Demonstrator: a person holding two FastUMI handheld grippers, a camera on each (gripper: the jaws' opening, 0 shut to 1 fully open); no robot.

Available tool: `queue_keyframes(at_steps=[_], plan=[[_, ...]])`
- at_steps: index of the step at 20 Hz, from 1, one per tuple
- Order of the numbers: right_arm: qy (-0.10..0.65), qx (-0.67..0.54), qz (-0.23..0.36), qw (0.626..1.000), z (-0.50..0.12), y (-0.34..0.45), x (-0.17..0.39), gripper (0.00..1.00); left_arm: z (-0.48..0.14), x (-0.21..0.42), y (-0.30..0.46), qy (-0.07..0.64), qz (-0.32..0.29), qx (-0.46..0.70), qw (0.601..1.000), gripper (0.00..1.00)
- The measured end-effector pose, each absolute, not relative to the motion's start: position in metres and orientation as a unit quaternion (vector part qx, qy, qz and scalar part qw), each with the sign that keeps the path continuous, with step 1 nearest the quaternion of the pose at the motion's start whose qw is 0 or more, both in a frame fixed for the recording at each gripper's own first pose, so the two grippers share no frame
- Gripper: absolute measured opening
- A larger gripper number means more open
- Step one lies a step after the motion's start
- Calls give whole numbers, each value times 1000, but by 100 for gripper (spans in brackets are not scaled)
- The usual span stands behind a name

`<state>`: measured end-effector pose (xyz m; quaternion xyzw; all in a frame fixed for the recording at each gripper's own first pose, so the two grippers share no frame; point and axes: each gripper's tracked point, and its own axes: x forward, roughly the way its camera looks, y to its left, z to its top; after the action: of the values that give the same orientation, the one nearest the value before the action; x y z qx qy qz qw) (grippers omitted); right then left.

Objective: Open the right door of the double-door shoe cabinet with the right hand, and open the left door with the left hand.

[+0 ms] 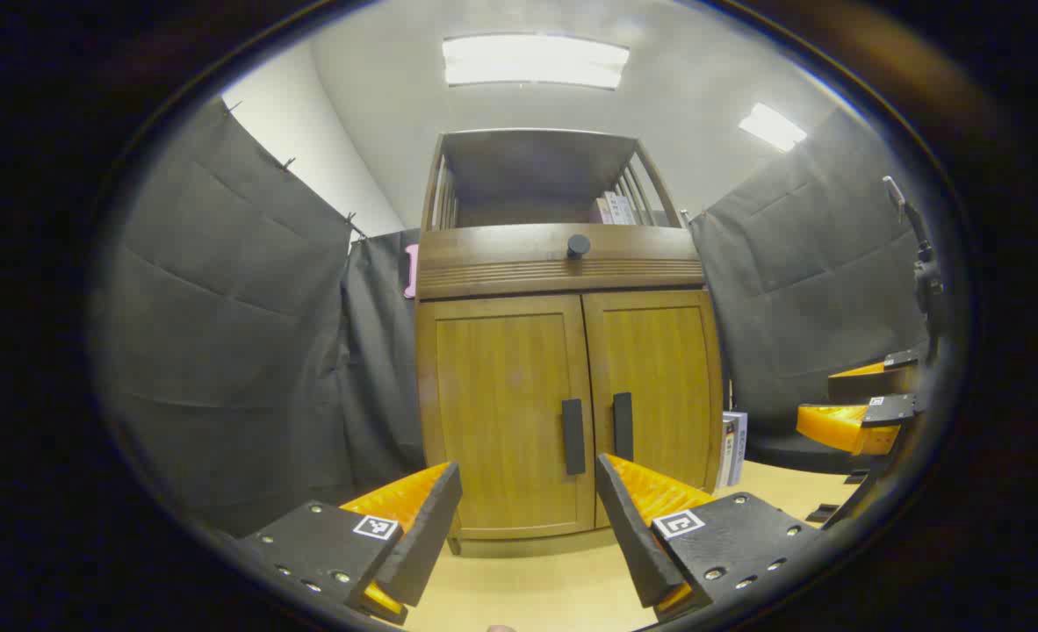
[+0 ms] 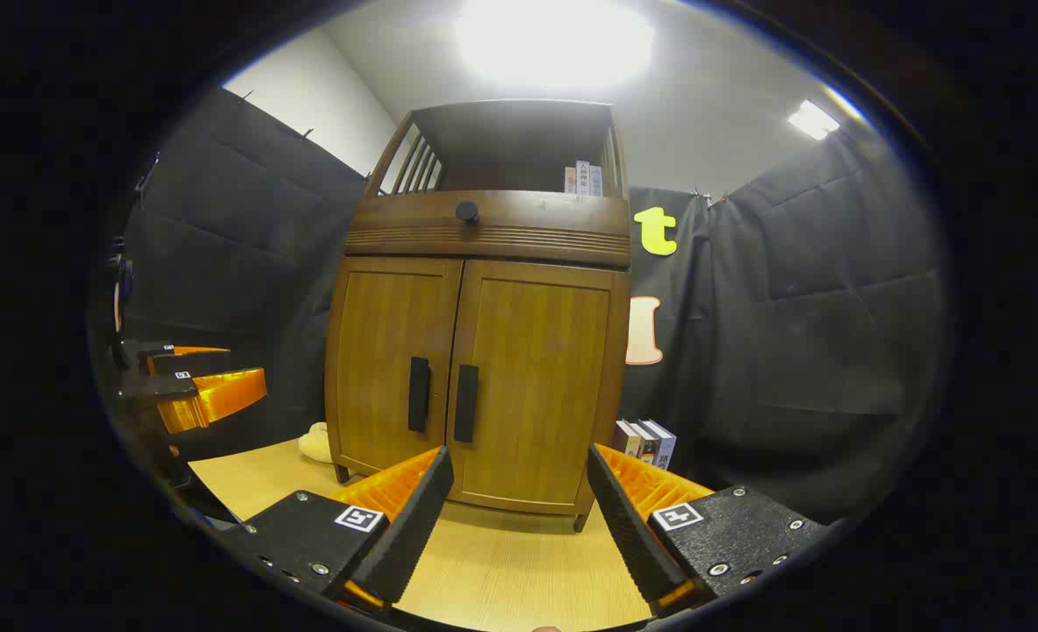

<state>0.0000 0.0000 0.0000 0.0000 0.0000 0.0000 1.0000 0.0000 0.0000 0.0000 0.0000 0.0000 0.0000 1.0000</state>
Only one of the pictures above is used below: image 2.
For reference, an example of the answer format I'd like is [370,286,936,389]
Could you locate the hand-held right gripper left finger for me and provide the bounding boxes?
[219,446,455,611]

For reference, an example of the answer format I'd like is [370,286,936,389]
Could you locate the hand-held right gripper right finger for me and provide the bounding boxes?
[587,443,838,617]

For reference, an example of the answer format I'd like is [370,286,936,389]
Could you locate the black door handle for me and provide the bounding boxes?
[454,363,479,443]
[408,356,431,434]

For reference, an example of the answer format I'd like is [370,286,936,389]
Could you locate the wooden shoe cabinet door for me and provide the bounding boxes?
[446,260,630,514]
[335,257,464,479]

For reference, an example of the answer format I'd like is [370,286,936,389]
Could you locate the wooden double-door shoe cabinet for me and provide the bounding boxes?
[324,98,632,534]

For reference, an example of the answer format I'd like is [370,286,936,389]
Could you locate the grey spine book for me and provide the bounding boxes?
[644,420,678,470]

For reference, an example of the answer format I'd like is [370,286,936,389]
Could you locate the cream plush toy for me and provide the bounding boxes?
[298,422,334,463]

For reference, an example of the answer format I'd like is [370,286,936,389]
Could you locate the black backdrop cloth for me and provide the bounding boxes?
[102,86,950,526]

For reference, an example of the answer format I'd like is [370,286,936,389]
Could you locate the wooden ribbed drawer front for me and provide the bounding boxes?
[345,191,632,269]

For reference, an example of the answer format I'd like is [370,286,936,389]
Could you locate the small ceiling light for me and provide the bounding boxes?
[788,99,840,140]

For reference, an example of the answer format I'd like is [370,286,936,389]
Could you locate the large ceiling light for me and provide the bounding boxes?
[456,0,657,89]

